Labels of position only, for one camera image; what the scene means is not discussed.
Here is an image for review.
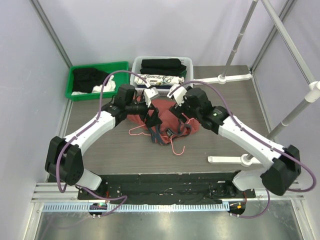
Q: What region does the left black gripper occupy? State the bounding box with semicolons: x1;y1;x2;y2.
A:
126;95;163;128

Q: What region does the pink wire hanger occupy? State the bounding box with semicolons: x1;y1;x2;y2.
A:
128;117;196;156

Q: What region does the red tank top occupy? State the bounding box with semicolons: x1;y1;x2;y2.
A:
127;98;200;145

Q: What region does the green plastic tray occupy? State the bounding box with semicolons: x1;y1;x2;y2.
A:
65;61;134;101

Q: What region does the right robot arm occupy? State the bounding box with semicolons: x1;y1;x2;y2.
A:
167;87;301;198

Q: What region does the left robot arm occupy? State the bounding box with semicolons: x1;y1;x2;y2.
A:
44;84;161;200

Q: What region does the black folded garment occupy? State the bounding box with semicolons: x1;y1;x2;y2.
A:
140;58;187;77

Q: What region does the white garment in tray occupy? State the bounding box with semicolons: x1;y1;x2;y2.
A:
71;76;116;96

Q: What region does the white plastic basket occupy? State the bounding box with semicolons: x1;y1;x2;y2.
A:
131;56;194;96

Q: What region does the black garment in tray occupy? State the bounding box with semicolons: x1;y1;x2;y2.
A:
72;67;109;94

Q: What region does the grey clothes rack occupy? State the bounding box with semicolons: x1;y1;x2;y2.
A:
199;0;320;167

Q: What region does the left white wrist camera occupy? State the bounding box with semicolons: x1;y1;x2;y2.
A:
143;87;160;107

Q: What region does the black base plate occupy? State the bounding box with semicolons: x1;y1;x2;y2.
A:
77;171;258;205

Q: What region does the white slotted cable duct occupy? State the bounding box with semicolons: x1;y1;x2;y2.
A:
42;201;230;213

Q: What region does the grey aluminium frame post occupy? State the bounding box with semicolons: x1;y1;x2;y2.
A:
29;0;73;69

